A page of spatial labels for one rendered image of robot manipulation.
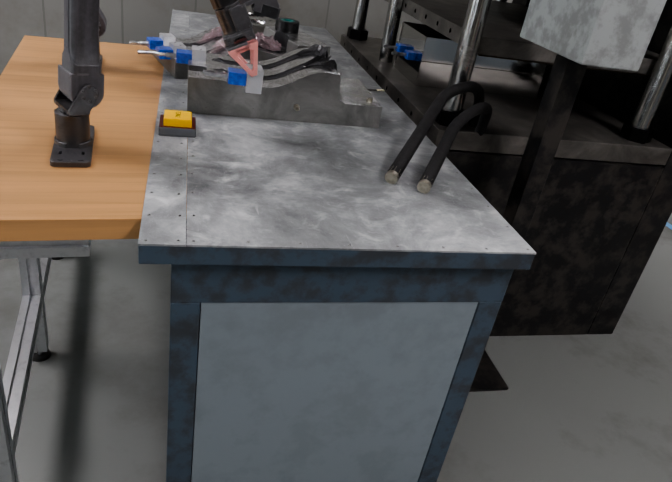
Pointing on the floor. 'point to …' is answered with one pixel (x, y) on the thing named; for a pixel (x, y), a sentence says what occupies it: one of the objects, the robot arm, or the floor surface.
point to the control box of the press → (529, 180)
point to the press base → (564, 236)
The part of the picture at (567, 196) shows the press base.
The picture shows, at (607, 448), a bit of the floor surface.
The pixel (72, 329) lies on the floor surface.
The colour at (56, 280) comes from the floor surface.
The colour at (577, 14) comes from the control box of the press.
